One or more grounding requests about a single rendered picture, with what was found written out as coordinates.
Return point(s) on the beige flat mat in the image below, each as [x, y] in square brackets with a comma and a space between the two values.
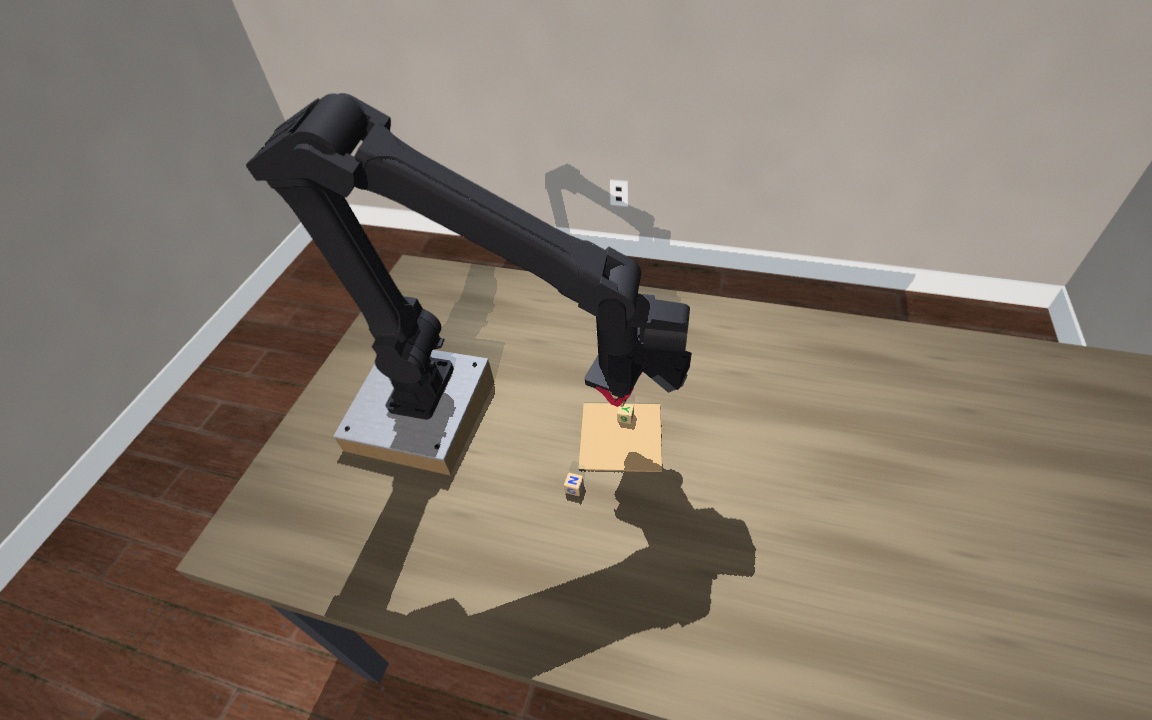
[609, 445]

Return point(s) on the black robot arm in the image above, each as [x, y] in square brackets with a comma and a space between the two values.
[605, 283]

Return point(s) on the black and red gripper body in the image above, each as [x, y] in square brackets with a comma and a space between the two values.
[598, 374]

